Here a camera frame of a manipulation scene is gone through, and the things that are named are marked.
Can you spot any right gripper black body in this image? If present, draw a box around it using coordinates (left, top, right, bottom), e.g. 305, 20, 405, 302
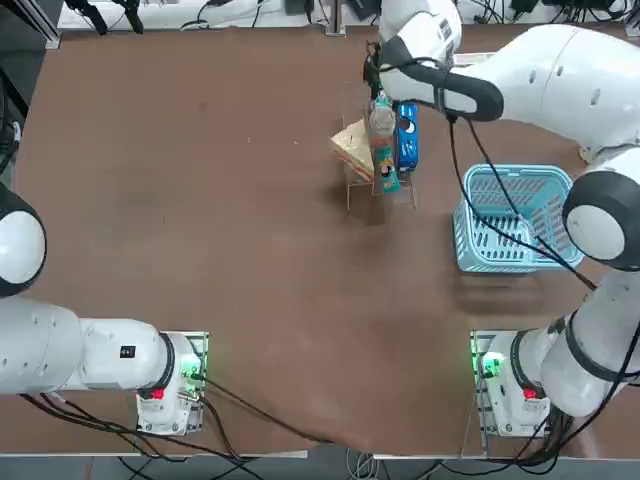
362, 42, 384, 84

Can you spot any black base power cable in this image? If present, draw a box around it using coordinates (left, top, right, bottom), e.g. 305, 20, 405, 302
197, 373, 354, 447

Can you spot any clear acrylic display shelf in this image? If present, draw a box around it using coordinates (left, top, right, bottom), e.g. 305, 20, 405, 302
341, 79, 419, 215

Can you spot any black stand leg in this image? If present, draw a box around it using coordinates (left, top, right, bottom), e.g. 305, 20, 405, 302
113, 0, 147, 34
64, 0, 109, 37

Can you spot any triangular wrapped sandwich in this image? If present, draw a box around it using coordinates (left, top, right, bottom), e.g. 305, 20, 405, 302
329, 118, 376, 182

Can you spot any white cardboard box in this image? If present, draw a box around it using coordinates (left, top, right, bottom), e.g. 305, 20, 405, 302
453, 49, 499, 67

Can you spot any aluminium corner rail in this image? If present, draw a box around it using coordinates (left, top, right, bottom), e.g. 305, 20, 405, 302
0, 0, 62, 50

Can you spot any blue cookie box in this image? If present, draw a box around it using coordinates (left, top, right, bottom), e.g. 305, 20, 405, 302
393, 101, 421, 175

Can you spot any light blue plastic basket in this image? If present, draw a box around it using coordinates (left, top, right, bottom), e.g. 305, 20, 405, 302
452, 163, 586, 275

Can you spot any white camera pole bracket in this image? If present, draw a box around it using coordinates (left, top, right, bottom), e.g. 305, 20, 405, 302
324, 0, 349, 37

